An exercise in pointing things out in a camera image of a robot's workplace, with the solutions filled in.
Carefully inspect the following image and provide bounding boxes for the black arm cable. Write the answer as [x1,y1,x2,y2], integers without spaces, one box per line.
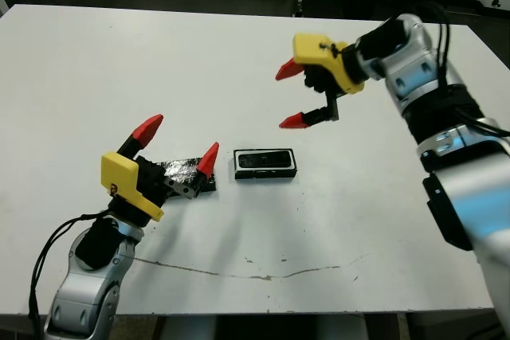
[414,1,510,139]
[29,212,113,340]

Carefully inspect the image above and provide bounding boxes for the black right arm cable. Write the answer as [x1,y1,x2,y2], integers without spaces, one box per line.
[414,1,510,139]

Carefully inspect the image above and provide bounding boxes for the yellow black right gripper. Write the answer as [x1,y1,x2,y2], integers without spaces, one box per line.
[274,33,366,130]

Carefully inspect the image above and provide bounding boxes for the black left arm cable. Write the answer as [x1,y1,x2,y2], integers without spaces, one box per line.
[29,212,113,340]

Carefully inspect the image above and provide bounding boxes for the black camera box lid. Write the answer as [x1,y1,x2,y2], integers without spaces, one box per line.
[159,156,218,194]

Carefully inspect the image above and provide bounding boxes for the black box base white inlay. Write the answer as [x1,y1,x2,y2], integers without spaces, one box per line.
[233,147,300,182]

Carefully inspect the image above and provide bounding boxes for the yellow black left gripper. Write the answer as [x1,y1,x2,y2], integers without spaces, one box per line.
[100,113,221,228]

